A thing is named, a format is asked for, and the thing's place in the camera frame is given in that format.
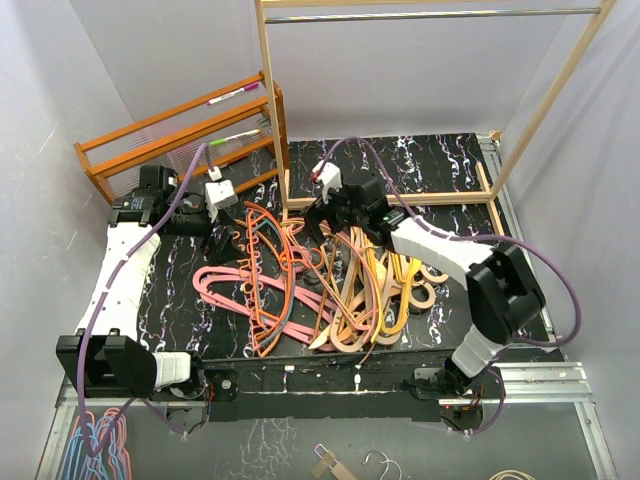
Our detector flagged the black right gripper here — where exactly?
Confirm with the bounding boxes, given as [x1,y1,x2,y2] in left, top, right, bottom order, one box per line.
[303,179,368,244]

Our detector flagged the orange plastic hanger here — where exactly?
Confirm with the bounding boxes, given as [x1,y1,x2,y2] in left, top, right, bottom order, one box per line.
[240,202,296,358]

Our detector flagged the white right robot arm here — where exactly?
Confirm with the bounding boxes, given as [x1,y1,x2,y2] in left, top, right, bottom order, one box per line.
[303,165,546,397]

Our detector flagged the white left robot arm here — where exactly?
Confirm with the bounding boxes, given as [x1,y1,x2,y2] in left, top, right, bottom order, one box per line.
[56,165,242,399]

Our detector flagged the thick pink plastic hanger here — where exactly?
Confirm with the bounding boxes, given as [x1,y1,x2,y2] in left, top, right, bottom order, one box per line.
[192,266,336,348]

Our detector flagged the green capped marker pen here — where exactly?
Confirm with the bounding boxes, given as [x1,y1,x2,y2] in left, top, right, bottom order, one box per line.
[209,128,262,147]

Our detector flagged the orange wooden shelf rack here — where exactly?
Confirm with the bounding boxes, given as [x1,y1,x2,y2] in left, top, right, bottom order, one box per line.
[74,72,290,203]

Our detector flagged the beige flat hanger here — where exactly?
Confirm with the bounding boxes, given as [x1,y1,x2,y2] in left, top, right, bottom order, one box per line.
[309,259,451,353]

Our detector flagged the purple capped marker pen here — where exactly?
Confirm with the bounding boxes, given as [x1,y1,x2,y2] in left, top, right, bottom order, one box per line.
[206,82,259,105]

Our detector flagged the light wooden clothes rack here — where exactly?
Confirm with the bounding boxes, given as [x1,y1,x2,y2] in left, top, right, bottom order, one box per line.
[254,1,615,235]

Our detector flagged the wooden clip hanger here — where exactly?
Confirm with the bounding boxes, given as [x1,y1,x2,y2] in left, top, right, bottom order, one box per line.
[311,444,357,480]

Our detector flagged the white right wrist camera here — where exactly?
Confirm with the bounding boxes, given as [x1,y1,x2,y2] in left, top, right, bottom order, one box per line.
[311,161,342,204]

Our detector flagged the teal wire hanger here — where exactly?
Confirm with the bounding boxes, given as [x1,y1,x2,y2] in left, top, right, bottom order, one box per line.
[252,218,295,326]

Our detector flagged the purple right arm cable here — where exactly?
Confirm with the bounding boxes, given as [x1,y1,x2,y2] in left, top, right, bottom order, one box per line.
[319,136,584,435]

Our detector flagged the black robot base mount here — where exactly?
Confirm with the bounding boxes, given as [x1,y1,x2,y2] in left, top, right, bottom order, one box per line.
[156,350,506,429]

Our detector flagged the blue and pink wire hangers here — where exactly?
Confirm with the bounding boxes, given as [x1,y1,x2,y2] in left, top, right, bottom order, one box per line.
[55,405,133,480]

